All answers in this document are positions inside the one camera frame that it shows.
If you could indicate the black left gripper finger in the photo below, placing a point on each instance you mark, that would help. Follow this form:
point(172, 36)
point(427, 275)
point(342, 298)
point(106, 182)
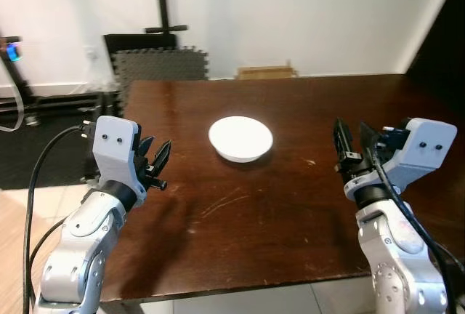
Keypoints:
point(146, 146)
point(161, 157)

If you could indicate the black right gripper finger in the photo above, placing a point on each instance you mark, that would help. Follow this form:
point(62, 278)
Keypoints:
point(368, 139)
point(342, 143)

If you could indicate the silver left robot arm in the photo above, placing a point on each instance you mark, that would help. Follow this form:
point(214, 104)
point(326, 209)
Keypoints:
point(80, 245)

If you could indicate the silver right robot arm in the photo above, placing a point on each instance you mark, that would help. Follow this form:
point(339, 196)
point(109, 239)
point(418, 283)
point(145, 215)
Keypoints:
point(396, 256)

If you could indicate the white round bowl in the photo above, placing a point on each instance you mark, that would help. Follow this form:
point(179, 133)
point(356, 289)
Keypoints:
point(240, 138)

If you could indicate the grey foam puzzle mat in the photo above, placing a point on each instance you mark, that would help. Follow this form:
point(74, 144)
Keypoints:
point(163, 65)

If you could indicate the brown cardboard box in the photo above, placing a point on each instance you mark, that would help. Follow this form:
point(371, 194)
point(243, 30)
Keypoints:
point(266, 72)

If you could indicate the black flat board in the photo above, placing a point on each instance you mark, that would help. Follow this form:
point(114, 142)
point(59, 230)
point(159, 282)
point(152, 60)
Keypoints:
point(138, 41)

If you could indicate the black floor mat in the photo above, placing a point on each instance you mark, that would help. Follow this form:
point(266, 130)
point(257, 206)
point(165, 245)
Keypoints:
point(36, 150)

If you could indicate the black stand pole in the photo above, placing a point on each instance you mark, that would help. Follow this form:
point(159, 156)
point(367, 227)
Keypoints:
point(163, 1)

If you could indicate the black device with blue light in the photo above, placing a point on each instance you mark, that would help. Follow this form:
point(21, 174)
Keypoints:
point(11, 49)

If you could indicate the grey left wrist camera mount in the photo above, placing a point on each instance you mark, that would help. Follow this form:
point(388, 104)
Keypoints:
point(114, 150)

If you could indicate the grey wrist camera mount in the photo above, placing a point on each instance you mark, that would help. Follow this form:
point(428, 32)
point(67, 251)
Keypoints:
point(425, 150)
point(114, 150)

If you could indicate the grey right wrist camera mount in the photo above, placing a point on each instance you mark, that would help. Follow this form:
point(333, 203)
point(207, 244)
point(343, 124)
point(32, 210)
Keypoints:
point(425, 150)

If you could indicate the black low rail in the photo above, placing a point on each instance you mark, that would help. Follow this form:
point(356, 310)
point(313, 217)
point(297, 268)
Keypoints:
point(65, 103)

